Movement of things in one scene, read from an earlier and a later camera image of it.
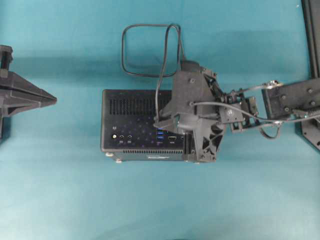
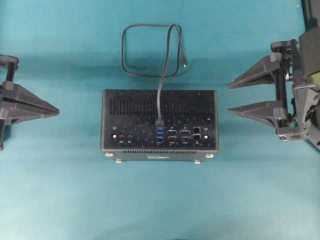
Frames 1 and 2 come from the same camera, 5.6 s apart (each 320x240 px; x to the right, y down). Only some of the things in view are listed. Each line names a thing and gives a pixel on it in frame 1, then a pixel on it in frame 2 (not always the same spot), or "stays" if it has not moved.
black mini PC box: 127,131 stays
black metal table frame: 311,14 stays
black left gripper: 13,87 to 19,104
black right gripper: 196,96 to 296,114
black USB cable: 162,75 stays
